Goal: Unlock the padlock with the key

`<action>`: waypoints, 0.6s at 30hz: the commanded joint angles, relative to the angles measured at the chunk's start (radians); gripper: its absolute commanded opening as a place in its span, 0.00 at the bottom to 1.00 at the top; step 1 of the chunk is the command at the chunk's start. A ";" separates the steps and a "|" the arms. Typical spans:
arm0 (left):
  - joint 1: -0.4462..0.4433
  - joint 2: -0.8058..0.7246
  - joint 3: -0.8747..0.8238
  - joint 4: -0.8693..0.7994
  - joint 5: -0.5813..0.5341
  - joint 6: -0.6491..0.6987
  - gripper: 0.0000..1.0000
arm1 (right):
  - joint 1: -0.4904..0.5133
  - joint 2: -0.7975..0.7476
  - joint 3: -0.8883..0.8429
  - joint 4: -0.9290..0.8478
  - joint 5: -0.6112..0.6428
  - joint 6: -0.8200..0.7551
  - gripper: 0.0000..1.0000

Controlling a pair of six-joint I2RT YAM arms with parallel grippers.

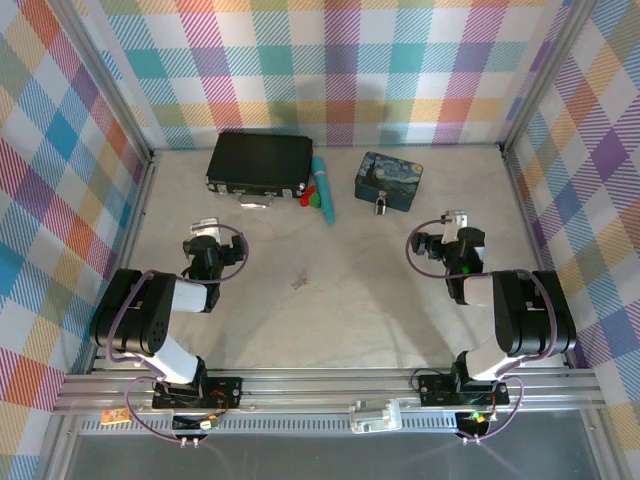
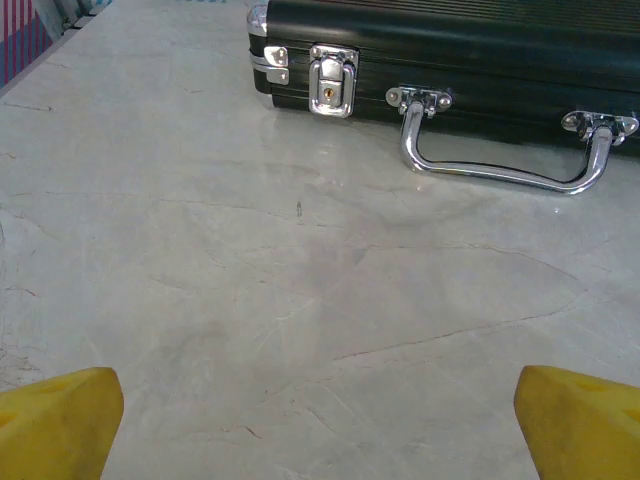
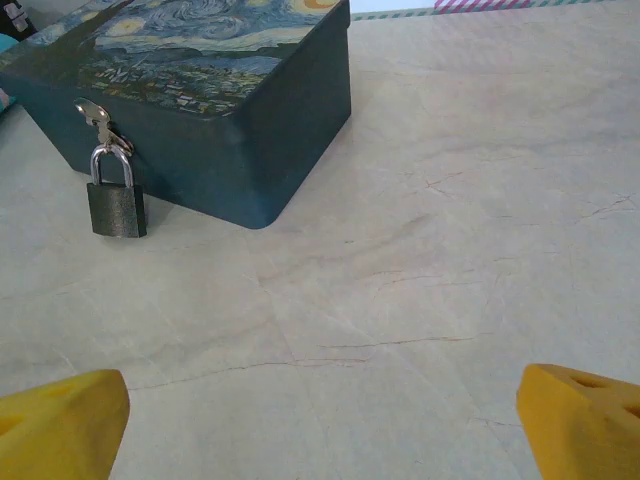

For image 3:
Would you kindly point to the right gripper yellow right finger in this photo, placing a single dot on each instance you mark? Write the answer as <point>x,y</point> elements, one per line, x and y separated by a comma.
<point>575,430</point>

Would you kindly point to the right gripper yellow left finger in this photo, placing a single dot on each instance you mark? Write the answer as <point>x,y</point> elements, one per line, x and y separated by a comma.
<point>60,420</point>

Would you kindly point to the silver hasp latch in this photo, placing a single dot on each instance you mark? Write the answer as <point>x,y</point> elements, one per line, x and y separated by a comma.
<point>92,112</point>

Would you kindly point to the starry night print metal box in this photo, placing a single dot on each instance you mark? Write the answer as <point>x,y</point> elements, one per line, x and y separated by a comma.
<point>225,150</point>

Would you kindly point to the pink and white object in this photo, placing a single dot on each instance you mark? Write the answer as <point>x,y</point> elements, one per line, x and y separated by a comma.
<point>6,100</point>

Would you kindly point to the teal object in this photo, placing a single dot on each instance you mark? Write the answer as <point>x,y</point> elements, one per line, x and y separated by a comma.
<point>6,45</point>

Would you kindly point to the black object with white clip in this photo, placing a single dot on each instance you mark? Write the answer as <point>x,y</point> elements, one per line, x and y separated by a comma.
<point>12,15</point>

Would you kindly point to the pink striped tape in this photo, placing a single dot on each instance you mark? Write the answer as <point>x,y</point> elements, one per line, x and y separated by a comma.
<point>480,4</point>

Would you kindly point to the teal striped tape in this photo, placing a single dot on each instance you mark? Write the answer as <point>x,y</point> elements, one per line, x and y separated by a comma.
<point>390,15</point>

